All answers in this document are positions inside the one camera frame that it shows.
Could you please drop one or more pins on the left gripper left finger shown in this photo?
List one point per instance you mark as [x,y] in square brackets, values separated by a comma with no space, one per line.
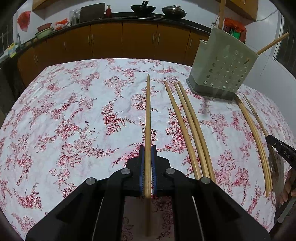
[94,210]

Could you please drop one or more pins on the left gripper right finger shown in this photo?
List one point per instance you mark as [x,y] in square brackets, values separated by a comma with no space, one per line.
[201,209]

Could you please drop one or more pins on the person right hand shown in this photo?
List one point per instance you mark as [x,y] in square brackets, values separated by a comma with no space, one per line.
[287,190]

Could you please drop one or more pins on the floral red white tablecloth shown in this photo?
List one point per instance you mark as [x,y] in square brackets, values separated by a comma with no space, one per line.
[86,119]

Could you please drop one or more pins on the right barred window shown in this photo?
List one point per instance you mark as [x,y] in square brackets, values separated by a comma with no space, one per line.
[286,52]

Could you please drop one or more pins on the green perforated utensil holder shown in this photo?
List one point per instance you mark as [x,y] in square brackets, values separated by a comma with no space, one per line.
[221,65]

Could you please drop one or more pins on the green box on counter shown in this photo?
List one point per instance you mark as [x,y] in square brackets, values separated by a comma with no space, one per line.
[235,34]

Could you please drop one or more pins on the red bag on counter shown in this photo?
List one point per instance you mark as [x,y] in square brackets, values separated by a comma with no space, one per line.
[230,24]

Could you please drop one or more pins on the lower wooden cabinets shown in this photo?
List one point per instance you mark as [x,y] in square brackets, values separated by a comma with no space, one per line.
[126,39]

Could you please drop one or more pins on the black wok with lid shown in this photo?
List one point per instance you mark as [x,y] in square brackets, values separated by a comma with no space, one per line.
[174,12]

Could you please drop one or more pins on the sink faucet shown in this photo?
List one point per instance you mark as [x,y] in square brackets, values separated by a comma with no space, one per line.
[19,40]

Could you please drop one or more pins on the yellow detergent bottle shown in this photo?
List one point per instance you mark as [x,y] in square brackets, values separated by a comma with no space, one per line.
[12,50]

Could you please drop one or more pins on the green basin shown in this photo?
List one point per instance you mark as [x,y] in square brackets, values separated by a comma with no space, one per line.
[43,33]

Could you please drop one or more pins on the orange bag on counter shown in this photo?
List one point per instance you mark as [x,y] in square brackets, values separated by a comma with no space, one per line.
[61,24]

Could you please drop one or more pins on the dark cutting board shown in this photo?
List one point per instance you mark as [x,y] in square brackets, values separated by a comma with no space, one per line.
[92,12]

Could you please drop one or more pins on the red sauce bottle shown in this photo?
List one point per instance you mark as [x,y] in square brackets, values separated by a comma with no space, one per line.
[108,11]

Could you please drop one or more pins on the black wok left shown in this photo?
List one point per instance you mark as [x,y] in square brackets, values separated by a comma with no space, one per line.
[144,8]

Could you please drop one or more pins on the red plastic bag on wall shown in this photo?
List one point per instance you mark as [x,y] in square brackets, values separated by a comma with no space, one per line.
[24,20]

